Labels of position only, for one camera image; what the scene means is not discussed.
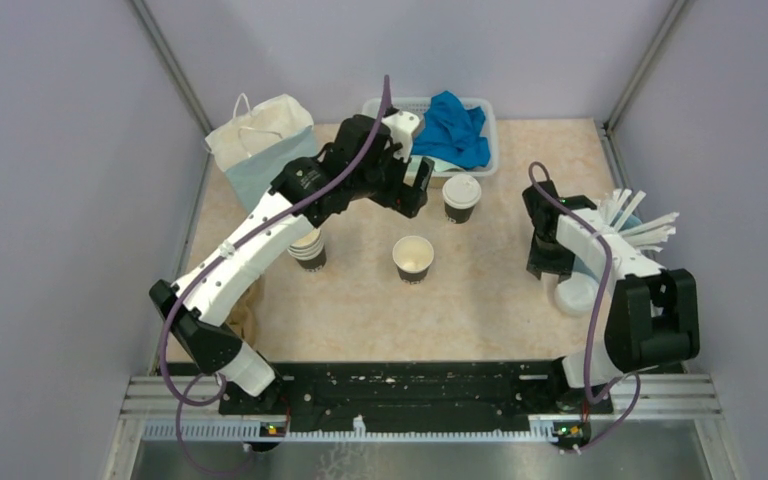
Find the stack of paper cups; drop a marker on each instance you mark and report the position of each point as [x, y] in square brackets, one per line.
[309, 252]

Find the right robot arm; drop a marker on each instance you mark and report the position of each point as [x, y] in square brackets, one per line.
[597, 249]

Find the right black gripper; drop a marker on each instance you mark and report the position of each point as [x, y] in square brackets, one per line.
[539, 264]

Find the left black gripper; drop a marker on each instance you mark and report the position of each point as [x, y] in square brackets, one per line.
[403, 197]

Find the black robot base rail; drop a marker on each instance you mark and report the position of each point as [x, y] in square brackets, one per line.
[484, 401]

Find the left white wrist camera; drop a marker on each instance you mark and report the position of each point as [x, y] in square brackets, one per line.
[404, 126]

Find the white plastic basket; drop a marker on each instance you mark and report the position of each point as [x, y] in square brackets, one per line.
[419, 105]

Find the stack of white lids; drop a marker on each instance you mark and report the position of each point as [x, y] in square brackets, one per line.
[576, 295]

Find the pale blue paper bag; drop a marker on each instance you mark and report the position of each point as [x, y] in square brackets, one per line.
[253, 147]

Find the mint green cloth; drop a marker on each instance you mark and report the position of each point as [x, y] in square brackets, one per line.
[439, 167]

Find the paper coffee cup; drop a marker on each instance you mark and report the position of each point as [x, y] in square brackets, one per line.
[457, 214]
[413, 257]

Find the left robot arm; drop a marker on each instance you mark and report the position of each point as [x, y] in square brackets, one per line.
[368, 159]

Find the blue straw holder cup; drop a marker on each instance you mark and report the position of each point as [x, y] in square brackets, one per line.
[580, 268]

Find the blue cloth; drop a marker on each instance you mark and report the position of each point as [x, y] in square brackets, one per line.
[453, 133]

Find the brown cardboard cup carrier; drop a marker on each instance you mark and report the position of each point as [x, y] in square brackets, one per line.
[242, 319]

